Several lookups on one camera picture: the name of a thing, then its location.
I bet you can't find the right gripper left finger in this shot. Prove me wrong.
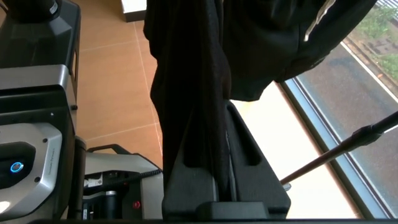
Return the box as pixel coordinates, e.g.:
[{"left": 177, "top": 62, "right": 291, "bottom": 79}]
[{"left": 161, "top": 124, "right": 218, "bottom": 218}]

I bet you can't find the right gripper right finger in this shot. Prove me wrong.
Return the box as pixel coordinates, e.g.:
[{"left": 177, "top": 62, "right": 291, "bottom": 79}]
[{"left": 225, "top": 100, "right": 292, "bottom": 218}]

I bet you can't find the black shirt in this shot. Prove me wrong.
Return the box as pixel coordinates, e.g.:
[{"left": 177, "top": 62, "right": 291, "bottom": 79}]
[{"left": 142, "top": 0, "right": 379, "bottom": 200}]

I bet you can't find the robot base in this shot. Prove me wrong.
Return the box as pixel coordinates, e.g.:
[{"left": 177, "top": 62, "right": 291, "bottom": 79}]
[{"left": 0, "top": 0, "right": 164, "bottom": 220}]

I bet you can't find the black clothes rack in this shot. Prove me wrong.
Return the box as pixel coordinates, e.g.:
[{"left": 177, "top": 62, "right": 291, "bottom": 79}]
[{"left": 279, "top": 111, "right": 398, "bottom": 191}]

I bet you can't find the window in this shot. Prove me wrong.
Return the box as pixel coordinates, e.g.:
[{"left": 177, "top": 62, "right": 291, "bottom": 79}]
[{"left": 281, "top": 0, "right": 398, "bottom": 218}]

